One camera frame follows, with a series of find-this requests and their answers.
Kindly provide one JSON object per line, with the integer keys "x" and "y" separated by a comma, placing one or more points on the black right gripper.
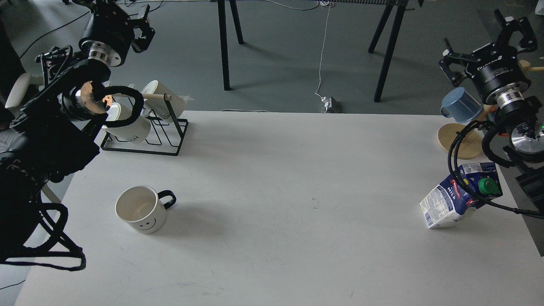
{"x": 494, "y": 70}

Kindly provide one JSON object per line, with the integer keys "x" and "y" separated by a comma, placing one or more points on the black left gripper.
{"x": 110, "y": 32}

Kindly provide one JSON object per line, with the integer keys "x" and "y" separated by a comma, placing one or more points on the white smiley mug black handle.
{"x": 144, "y": 208}

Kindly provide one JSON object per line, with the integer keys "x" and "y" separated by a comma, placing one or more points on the blue white milk carton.
{"x": 448, "y": 203}

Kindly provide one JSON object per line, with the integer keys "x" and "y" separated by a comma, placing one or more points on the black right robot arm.
{"x": 514, "y": 135}

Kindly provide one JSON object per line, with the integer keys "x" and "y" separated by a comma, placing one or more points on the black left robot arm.
{"x": 56, "y": 131}

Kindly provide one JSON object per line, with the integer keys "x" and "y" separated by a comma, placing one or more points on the white mug rear on rack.
{"x": 158, "y": 107}

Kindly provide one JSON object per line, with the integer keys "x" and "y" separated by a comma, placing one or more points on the white mug on rack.
{"x": 158, "y": 107}
{"x": 134, "y": 133}

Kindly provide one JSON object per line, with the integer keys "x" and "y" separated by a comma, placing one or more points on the blue mug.
{"x": 460, "y": 105}

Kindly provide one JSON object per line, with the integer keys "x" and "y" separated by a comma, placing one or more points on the black table leg left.
{"x": 225, "y": 68}

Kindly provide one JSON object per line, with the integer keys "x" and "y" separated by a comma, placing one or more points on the black table leg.
{"x": 391, "y": 45}
{"x": 225, "y": 68}

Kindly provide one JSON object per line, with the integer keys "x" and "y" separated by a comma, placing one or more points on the white mug front on rack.
{"x": 134, "y": 133}

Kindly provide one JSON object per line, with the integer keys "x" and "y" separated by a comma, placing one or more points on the black table leg right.
{"x": 391, "y": 45}

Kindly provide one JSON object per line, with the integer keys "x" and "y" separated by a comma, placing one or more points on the white power strip on floor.
{"x": 330, "y": 105}

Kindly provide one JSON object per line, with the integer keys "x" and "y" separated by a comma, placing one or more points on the black wire mug rack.
{"x": 163, "y": 139}

